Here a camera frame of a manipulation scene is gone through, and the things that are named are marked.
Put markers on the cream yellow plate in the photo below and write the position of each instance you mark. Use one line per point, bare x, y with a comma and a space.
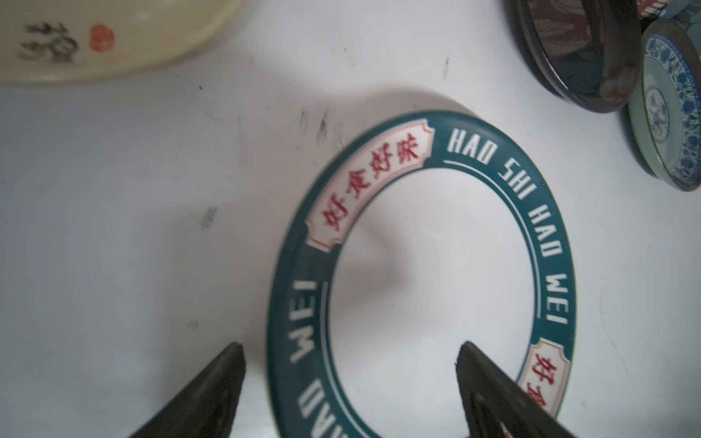
53, 41

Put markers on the teal rim plate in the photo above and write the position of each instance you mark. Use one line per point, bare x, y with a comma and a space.
428, 230

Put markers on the small green patterned plate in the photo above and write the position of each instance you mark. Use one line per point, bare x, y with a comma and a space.
664, 109

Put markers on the black round plate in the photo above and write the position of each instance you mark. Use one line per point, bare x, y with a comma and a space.
590, 52

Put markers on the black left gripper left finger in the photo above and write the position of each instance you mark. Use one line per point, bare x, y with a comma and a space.
206, 407

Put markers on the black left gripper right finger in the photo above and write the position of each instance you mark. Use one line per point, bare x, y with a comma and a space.
494, 405

